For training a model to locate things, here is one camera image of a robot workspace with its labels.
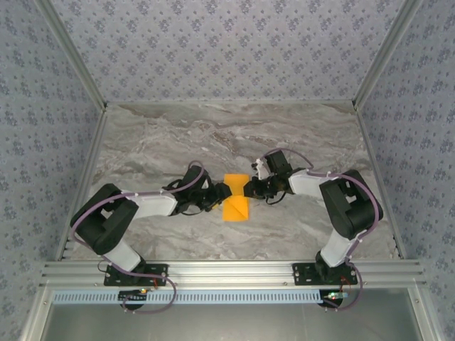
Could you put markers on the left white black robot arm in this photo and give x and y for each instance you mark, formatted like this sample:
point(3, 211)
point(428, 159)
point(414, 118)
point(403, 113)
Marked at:
point(156, 204)

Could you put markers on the aluminium frame bar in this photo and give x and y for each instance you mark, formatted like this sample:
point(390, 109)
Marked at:
point(423, 316)
point(37, 316)

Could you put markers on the aluminium table side rail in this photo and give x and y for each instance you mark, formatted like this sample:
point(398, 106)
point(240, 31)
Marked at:
point(377, 177)
point(90, 160)

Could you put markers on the aluminium frame post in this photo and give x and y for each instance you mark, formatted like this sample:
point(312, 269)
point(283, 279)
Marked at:
point(384, 53)
point(75, 53)

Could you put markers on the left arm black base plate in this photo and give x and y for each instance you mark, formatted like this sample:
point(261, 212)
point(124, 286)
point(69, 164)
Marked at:
point(111, 275)

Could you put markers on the grey sheet metal panel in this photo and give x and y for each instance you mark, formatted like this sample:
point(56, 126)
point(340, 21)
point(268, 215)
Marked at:
point(231, 325)

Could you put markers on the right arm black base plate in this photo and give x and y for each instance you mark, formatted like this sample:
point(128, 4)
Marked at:
point(302, 273)

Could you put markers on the right white camera bracket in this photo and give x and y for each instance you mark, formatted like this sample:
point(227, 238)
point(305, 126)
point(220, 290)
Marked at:
point(260, 170)

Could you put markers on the small circuit board with LED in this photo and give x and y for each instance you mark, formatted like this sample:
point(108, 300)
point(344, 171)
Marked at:
point(336, 295)
point(133, 295)

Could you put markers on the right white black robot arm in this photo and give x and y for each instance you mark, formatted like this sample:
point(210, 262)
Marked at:
point(305, 183)

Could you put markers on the orange paper sheet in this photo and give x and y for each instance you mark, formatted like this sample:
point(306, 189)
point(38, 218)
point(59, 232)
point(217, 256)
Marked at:
point(234, 213)

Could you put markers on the wide aluminium mounting rail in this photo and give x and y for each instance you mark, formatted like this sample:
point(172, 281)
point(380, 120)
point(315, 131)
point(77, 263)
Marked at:
point(231, 271)

